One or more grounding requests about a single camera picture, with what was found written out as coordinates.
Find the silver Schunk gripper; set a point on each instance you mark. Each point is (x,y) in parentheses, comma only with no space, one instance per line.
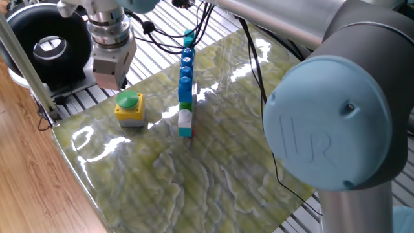
(111,61)

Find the yellow box green push button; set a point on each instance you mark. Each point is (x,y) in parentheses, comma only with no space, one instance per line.
(130,110)

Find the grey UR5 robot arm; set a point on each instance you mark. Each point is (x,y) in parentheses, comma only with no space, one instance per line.
(323,123)

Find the silver force torque sensor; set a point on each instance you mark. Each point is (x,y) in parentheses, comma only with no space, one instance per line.
(108,29)

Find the blue studded toy block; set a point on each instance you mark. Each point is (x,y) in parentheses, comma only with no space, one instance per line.
(185,92)

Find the green toy block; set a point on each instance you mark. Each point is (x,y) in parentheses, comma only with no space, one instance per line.
(185,106)

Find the white toy block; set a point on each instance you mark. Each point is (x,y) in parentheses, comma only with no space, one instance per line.
(185,120)

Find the teal studded toy block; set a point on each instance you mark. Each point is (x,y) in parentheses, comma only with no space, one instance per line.
(188,41)

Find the green marble pattern mat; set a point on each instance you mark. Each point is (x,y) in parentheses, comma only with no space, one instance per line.
(194,168)

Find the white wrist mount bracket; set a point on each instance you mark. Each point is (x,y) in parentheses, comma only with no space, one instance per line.
(69,7)

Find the aluminium frame post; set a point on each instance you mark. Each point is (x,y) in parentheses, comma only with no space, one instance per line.
(26,68)

